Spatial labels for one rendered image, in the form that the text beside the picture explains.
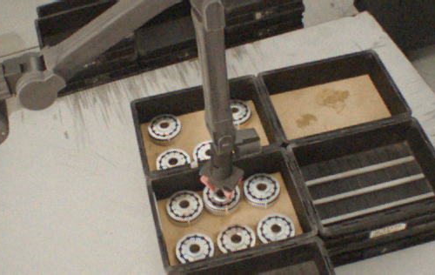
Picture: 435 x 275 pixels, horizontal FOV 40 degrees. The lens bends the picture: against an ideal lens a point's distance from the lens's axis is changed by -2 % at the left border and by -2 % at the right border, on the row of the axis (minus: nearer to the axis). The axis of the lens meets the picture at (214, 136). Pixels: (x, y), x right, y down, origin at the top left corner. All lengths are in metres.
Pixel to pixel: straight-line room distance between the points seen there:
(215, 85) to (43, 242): 0.82
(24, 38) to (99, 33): 2.55
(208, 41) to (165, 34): 1.66
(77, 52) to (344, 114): 0.99
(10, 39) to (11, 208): 1.90
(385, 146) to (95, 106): 1.02
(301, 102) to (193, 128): 0.36
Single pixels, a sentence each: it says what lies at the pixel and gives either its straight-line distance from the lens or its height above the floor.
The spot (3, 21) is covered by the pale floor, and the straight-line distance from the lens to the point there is 3.93.
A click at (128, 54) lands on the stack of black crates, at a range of 2.69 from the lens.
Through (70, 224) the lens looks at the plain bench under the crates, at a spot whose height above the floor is 0.70.
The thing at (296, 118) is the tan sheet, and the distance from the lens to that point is 1.91.
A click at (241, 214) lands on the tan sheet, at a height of 0.83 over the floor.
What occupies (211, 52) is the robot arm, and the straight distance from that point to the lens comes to 1.29.
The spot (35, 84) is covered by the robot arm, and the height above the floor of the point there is 1.46.
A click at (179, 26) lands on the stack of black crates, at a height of 0.38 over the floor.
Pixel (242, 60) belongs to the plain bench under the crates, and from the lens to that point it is 2.28.
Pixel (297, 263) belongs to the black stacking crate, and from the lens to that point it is 1.62.
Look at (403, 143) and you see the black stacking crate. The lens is 1.89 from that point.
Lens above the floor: 2.27
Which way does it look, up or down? 50 degrees down
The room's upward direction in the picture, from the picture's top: 6 degrees counter-clockwise
